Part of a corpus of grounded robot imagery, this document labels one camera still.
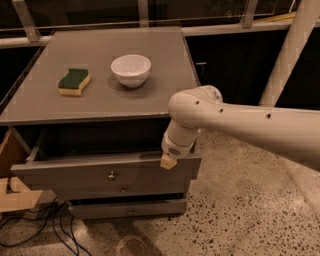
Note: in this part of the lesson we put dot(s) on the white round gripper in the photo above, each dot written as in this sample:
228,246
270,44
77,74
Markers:
171,147

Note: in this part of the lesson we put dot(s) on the grey top drawer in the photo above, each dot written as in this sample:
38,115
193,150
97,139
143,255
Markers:
49,169

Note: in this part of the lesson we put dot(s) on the grey drawer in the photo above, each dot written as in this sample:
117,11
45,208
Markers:
122,190
49,169
120,210

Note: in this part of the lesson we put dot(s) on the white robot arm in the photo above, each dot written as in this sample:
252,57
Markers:
291,133

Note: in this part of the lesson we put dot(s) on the grey middle drawer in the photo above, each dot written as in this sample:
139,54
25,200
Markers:
122,190

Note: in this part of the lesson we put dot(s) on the grey drawer cabinet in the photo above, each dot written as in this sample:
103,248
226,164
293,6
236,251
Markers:
108,118

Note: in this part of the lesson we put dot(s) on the grey bottom drawer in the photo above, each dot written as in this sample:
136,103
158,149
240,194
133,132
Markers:
120,210

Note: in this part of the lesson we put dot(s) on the white ceramic bowl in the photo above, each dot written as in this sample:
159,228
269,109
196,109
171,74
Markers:
131,70

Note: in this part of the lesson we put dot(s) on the green yellow sponge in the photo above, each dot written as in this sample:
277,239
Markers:
74,82

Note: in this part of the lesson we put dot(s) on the brown cardboard panel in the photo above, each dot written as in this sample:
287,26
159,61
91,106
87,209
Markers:
11,152

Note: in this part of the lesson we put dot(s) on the white diagonal pole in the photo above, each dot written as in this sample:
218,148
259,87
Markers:
306,16

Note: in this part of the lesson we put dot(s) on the metal railing frame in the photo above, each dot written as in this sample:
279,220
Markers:
26,23

